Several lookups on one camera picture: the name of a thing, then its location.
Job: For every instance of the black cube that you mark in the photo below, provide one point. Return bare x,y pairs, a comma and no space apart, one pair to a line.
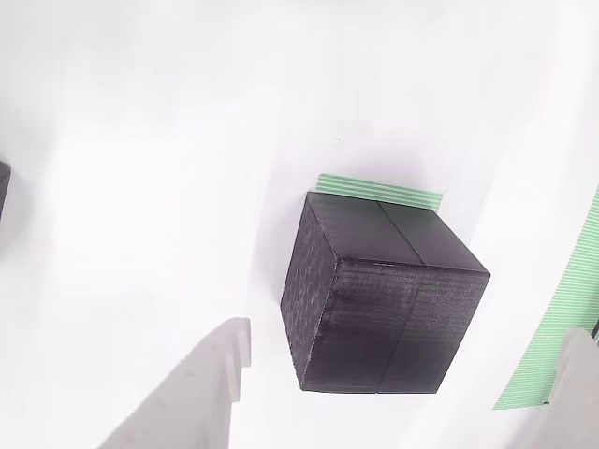
4,187
384,304

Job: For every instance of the green striped paper strip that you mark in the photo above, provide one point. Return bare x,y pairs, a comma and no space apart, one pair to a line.
561,304

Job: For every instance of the green striped square marker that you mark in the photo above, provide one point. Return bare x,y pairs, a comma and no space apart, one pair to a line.
374,189

